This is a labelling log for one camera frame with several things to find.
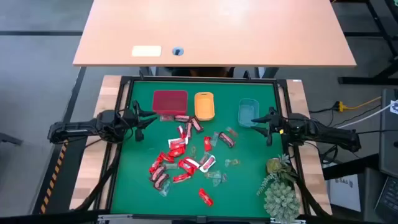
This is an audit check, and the black cable bundle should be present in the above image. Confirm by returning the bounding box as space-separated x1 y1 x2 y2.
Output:
290 146 332 217
74 146 124 212

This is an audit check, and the grey-green succulent in patterned pot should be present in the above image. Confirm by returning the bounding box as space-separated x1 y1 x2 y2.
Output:
263 182 301 223

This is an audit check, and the white printed box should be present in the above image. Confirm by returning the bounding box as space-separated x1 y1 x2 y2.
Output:
326 173 362 213

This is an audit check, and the black computer case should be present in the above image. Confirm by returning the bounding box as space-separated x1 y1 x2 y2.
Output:
378 88 398 178

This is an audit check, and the white PayDay bar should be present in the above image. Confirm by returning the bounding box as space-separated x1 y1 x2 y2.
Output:
167 138 189 147
198 154 217 174

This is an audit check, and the green table mat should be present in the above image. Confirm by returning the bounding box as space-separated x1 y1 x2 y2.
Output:
110 80 287 218

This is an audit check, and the small succulent in dark pot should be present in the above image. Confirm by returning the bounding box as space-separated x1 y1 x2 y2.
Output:
256 153 300 197

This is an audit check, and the teal plastic bin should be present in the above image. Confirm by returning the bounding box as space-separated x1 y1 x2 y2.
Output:
238 98 261 128

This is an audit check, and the white cable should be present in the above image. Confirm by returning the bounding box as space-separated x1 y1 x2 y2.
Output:
337 102 398 129

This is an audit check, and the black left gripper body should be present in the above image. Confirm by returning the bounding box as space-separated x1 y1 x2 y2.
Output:
123 107 141 133

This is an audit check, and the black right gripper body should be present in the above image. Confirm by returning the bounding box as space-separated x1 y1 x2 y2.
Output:
272 113 294 139

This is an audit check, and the clear green candy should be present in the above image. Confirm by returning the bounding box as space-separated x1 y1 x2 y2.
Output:
204 170 223 180

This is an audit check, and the black keyboard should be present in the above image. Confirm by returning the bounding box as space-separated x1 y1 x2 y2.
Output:
374 175 398 222

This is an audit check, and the yellow power cable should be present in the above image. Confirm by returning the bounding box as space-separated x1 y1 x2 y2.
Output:
338 96 382 113

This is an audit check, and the clear blue candy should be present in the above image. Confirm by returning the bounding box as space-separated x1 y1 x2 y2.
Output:
212 173 229 187

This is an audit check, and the red plastic bin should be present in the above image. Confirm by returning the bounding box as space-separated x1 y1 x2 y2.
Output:
152 90 189 116

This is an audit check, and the black metal table frame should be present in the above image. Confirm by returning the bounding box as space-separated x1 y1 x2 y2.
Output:
95 74 312 223

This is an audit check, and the red white candy bar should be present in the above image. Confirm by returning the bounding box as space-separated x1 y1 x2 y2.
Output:
183 156 201 169

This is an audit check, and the yellow plastic bin with handles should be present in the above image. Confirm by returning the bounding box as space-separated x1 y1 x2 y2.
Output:
193 91 216 122

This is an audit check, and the white label sticker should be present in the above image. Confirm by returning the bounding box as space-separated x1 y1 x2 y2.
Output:
131 45 162 58

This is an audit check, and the black table leg frame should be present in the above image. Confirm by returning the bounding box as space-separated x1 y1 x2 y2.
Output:
337 0 398 85

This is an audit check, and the peach wooden desk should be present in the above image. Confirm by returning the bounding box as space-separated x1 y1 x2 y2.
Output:
72 0 358 68

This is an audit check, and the black yellow hazard tape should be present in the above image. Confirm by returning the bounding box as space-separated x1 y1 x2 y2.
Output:
39 139 70 215

